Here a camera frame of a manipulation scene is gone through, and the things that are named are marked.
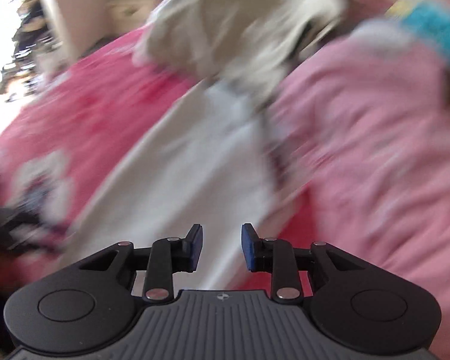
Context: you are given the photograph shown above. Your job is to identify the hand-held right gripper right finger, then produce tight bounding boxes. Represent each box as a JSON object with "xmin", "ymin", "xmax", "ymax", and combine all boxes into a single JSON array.
[{"xmin": 241, "ymin": 223, "xmax": 362, "ymax": 302}]

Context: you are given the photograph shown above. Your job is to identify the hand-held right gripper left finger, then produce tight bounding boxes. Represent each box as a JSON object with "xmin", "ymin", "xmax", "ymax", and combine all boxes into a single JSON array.
[{"xmin": 79, "ymin": 224, "xmax": 204, "ymax": 302}]

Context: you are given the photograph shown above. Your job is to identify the white sweatshirt with bear outline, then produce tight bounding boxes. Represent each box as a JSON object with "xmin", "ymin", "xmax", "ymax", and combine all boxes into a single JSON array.
[{"xmin": 65, "ymin": 82, "xmax": 308, "ymax": 293}]

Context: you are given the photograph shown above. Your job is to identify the pink floral fleece blanket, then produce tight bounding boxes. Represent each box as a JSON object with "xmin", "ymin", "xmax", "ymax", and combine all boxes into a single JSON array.
[{"xmin": 0, "ymin": 28, "xmax": 312, "ymax": 293}]

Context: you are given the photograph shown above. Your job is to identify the light pink quilt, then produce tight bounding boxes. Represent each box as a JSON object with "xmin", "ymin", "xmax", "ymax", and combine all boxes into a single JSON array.
[{"xmin": 270, "ymin": 0, "xmax": 450, "ymax": 360}]

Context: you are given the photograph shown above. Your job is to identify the cream nightstand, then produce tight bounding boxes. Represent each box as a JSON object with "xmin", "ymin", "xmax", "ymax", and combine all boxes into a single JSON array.
[{"xmin": 107, "ymin": 0, "xmax": 162, "ymax": 29}]

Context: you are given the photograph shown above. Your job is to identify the blue printed quilt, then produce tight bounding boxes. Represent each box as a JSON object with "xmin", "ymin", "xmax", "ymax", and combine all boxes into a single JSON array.
[{"xmin": 388, "ymin": 0, "xmax": 450, "ymax": 72}]

